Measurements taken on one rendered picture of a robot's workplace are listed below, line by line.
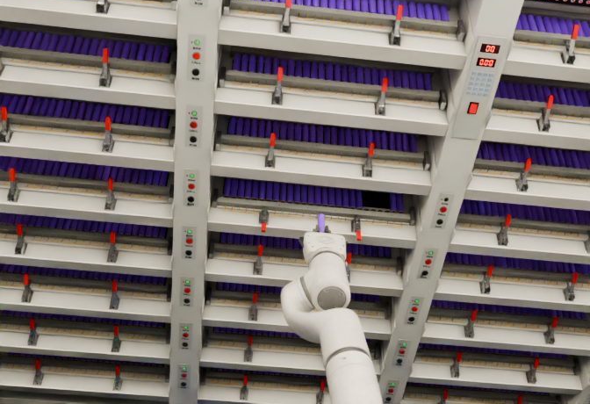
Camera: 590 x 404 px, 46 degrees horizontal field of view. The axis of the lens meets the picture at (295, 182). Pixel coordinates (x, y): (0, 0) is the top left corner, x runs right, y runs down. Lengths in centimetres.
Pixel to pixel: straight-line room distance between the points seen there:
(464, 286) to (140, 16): 124
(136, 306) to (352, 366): 110
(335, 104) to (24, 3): 79
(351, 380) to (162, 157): 88
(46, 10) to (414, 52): 88
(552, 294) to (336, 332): 109
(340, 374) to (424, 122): 78
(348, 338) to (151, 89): 83
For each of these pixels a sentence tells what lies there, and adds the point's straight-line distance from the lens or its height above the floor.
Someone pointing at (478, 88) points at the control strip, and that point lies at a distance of 178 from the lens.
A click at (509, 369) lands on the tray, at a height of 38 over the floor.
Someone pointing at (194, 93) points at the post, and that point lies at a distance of 175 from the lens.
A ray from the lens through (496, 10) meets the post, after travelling 172.
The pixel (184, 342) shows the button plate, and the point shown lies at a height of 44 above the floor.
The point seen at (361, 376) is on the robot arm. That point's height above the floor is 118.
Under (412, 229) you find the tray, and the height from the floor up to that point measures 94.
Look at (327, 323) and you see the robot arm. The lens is 138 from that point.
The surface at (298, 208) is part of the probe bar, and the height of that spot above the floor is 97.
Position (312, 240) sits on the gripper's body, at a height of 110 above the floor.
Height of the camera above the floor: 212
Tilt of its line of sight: 33 degrees down
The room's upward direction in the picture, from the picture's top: 8 degrees clockwise
